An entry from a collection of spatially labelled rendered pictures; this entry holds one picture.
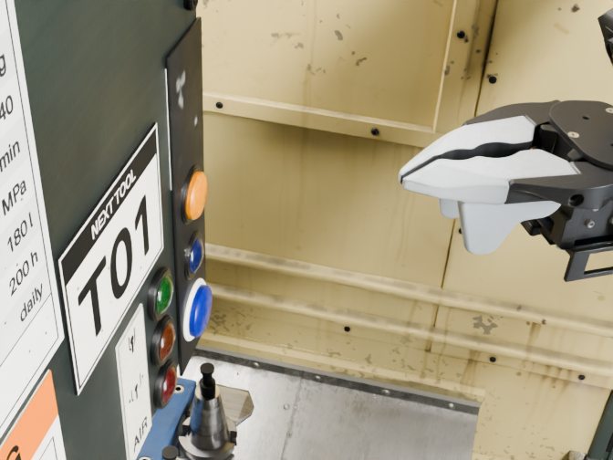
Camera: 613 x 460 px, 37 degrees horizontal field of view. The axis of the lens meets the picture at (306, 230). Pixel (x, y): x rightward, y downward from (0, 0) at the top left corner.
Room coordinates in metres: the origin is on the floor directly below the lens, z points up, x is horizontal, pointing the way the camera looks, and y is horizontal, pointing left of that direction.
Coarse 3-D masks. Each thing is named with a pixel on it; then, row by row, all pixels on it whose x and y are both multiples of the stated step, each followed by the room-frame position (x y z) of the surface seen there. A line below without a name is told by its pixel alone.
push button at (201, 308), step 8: (200, 288) 0.38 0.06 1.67; (208, 288) 0.38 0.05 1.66; (200, 296) 0.37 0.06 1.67; (208, 296) 0.38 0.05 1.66; (192, 304) 0.37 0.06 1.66; (200, 304) 0.37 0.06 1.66; (208, 304) 0.38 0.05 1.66; (192, 312) 0.36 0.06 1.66; (200, 312) 0.37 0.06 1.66; (208, 312) 0.38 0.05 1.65; (192, 320) 0.36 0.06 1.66; (200, 320) 0.37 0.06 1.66; (208, 320) 0.38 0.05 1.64; (192, 328) 0.36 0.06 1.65; (200, 328) 0.37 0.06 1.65; (192, 336) 0.36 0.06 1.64
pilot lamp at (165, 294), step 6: (168, 276) 0.33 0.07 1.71; (162, 282) 0.33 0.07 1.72; (168, 282) 0.33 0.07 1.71; (162, 288) 0.33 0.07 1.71; (168, 288) 0.33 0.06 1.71; (162, 294) 0.32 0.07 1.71; (168, 294) 0.33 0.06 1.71; (162, 300) 0.32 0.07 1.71; (168, 300) 0.33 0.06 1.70; (162, 306) 0.32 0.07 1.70; (168, 306) 0.33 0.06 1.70; (162, 312) 0.32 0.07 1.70
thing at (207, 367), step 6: (204, 366) 0.64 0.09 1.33; (210, 366) 0.64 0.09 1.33; (204, 372) 0.63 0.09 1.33; (210, 372) 0.63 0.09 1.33; (204, 378) 0.64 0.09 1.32; (210, 378) 0.64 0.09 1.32; (204, 384) 0.63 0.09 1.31; (210, 384) 0.64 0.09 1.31; (204, 390) 0.63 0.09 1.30; (210, 390) 0.63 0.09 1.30; (204, 396) 0.63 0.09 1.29; (210, 396) 0.63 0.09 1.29
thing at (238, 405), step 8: (216, 384) 0.72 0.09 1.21; (224, 392) 0.71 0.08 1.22; (232, 392) 0.71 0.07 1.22; (240, 392) 0.71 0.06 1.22; (248, 392) 0.71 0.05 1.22; (192, 400) 0.69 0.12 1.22; (224, 400) 0.70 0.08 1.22; (232, 400) 0.70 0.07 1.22; (240, 400) 0.70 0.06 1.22; (248, 400) 0.70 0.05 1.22; (224, 408) 0.68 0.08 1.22; (232, 408) 0.69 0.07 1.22; (240, 408) 0.69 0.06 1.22; (248, 408) 0.69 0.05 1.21; (232, 416) 0.67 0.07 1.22; (240, 416) 0.67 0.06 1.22; (248, 416) 0.68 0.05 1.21
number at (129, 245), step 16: (144, 192) 0.32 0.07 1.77; (128, 208) 0.30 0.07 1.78; (144, 208) 0.32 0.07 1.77; (128, 224) 0.30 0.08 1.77; (144, 224) 0.32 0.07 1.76; (112, 240) 0.29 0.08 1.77; (128, 240) 0.30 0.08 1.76; (144, 240) 0.32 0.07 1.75; (112, 256) 0.28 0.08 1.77; (128, 256) 0.30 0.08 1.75; (144, 256) 0.32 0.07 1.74; (112, 272) 0.28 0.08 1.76; (128, 272) 0.30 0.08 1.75; (112, 288) 0.28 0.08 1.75; (128, 288) 0.30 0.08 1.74; (112, 304) 0.28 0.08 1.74
